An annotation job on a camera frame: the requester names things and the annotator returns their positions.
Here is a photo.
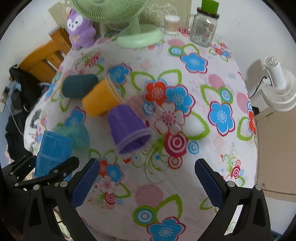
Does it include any floral tablecloth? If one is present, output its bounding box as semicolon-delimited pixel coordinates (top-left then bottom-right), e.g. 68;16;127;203
24;30;257;240

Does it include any green desk fan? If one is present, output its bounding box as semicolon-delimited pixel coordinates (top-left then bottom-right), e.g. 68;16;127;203
71;0;164;49

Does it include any purple fuzzy cup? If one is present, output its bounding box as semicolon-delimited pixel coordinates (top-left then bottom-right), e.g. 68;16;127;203
107;104;152;155

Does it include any dark clothes pile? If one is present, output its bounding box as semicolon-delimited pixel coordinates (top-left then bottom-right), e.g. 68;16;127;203
5;66;50;161

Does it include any orange fuzzy cup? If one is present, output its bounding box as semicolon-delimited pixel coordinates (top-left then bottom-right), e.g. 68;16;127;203
82;74;126;117

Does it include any glass mason jar mug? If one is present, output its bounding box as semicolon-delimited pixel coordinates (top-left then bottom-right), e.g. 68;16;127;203
186;0;220;47

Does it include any purple plush toy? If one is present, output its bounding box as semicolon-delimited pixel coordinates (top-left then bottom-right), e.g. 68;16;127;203
66;9;96;50

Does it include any dark teal fuzzy cup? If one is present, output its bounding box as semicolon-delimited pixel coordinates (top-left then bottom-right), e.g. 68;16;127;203
61;74;99;99

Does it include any blue fuzzy cup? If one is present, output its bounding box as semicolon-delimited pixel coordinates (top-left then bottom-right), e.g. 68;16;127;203
35;131;72;178

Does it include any cotton swab container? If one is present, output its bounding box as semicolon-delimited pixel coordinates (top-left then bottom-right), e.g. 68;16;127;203
164;15;180;35

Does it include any white standing fan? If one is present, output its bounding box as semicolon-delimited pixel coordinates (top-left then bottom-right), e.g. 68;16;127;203
261;56;295;112

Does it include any wooden chair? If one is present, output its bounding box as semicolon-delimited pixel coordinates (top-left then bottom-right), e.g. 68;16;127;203
18;27;72;83

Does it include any teal glitter cup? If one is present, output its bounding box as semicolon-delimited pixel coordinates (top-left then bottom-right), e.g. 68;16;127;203
54;124;90;151

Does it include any beige patterned board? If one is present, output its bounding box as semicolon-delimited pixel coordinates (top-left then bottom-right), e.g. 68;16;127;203
48;1;192;28

